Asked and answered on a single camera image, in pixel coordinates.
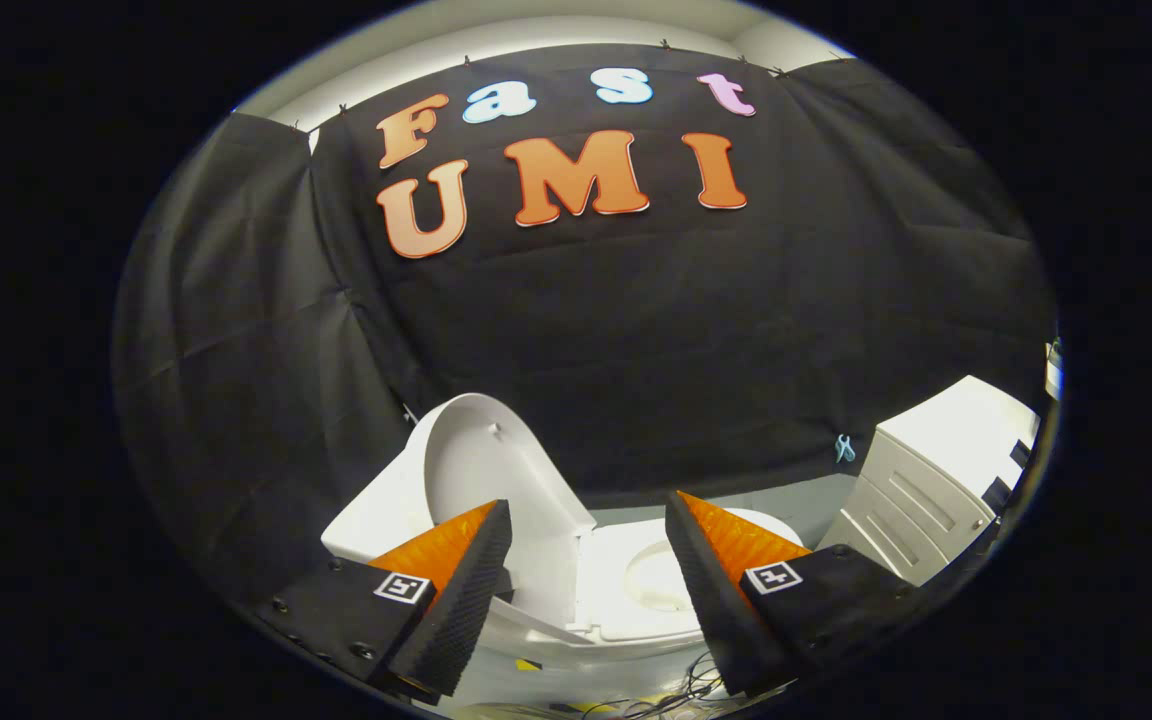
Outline white drawer cabinet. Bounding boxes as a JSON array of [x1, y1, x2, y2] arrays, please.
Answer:
[[816, 375, 1042, 587]]

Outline white toilet tank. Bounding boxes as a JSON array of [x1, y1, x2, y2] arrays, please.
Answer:
[[321, 478, 437, 566]]

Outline tangle of black cables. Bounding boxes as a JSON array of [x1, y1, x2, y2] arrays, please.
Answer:
[[556, 652, 727, 720]]

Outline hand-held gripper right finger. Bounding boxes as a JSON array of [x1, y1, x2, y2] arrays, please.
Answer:
[[664, 490, 923, 699]]

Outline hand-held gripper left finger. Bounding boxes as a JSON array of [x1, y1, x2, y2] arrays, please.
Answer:
[[256, 498, 515, 699]]

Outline black backdrop cloth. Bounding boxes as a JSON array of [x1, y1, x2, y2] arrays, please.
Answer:
[[114, 42, 1057, 641]]

